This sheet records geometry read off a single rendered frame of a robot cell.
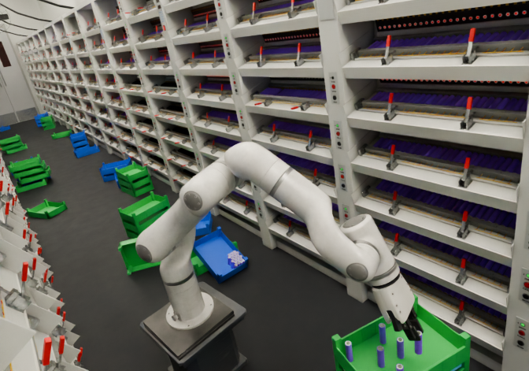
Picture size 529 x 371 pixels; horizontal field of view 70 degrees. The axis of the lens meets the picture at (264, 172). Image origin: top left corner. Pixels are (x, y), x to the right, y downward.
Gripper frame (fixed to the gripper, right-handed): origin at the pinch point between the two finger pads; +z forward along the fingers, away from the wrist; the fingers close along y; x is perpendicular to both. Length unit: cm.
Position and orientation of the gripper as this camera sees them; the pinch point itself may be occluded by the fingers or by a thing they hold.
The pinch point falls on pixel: (412, 329)
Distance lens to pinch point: 108.2
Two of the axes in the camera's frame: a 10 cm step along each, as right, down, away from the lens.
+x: 6.6, -3.0, -6.9
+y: -5.7, 4.0, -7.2
